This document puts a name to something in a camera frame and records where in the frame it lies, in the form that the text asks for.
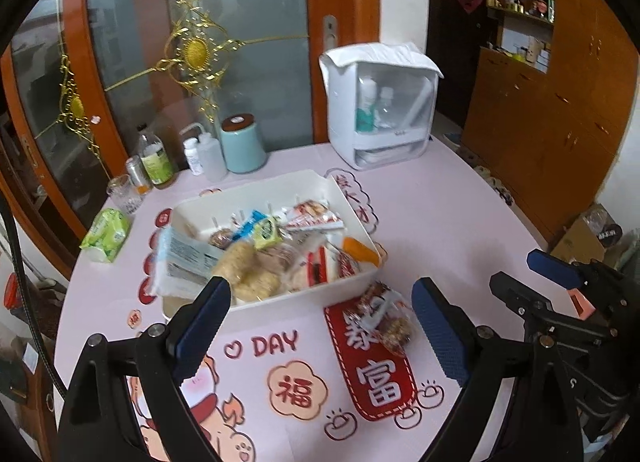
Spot white blue label packet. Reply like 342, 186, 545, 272
150, 226, 224, 301

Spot clear nut snack packet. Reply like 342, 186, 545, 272
343, 281, 413, 357

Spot clear bag puffed snacks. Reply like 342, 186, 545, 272
212, 241, 281, 304

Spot clear printed cracker packet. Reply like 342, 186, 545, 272
256, 242, 304, 276

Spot green small snack packet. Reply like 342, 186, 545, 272
253, 216, 283, 250

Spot small blue white packet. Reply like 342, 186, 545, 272
232, 210, 267, 241

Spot white red apple snack bag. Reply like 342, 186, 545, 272
288, 242, 360, 292

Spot white red striped snack bag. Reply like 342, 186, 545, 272
283, 200, 344, 231

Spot cardboard box on floor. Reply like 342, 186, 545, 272
550, 203, 623, 263

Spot green wet wipes pack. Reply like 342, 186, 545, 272
80, 208, 131, 263

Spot clear glass cup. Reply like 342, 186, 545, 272
106, 174, 142, 215

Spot small metal can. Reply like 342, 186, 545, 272
125, 155, 153, 195

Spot clear bottle green label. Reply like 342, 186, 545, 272
137, 123, 176, 189

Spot wooden cabinet with shelves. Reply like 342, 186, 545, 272
461, 0, 638, 242

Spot white plastic storage bin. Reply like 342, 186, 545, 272
149, 170, 384, 307

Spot white squeeze wash bottle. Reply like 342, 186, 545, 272
179, 122, 228, 183

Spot small white pill bottle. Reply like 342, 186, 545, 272
183, 137, 203, 176

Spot light blue canister brown lid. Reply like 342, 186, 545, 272
220, 114, 267, 174

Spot white cosmetic organizer box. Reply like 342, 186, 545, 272
319, 42, 442, 171

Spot glass door gold ornament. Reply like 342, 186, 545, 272
1, 0, 381, 278

